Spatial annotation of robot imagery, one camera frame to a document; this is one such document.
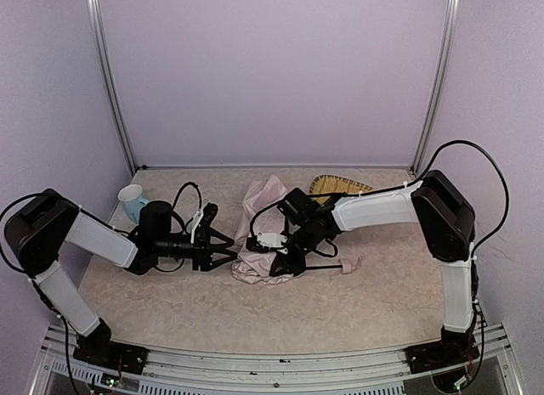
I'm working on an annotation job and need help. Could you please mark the pink folding umbrella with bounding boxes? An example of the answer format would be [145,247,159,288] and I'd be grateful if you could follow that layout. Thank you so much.
[231,175,358,285]

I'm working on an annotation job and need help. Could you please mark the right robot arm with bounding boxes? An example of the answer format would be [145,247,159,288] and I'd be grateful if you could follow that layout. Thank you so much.
[269,170,478,349]

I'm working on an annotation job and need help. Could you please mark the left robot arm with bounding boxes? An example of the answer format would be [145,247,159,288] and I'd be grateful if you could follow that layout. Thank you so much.
[4,189,237,359]

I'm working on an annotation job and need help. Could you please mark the woven bamboo tray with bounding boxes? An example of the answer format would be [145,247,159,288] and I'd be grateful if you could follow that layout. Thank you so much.
[309,174,373,204]

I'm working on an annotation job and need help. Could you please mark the light blue mug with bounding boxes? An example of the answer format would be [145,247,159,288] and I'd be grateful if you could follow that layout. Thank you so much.
[117,183,150,224]

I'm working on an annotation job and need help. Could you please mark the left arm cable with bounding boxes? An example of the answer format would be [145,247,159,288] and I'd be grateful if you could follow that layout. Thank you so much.
[169,181,204,234]

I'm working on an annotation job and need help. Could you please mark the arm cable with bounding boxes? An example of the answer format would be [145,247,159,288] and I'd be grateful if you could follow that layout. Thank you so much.
[169,181,204,234]
[418,139,510,260]

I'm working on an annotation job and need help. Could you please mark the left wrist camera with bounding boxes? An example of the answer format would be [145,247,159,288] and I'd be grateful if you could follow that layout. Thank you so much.
[190,202,218,244]

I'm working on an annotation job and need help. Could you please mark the front aluminium rail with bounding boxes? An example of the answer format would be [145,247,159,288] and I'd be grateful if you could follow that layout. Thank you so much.
[25,324,524,394]

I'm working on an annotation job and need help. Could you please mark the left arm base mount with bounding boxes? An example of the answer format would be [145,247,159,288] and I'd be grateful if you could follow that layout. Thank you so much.
[73,341,149,375]

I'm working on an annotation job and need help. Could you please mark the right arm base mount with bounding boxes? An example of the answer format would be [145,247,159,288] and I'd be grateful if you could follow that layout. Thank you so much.
[405,341,479,374]

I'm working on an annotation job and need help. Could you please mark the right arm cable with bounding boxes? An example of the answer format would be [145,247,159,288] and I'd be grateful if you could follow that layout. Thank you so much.
[418,139,510,260]

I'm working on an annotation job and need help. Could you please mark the right frame post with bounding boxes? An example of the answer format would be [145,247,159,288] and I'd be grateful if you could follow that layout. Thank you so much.
[411,0,461,174]

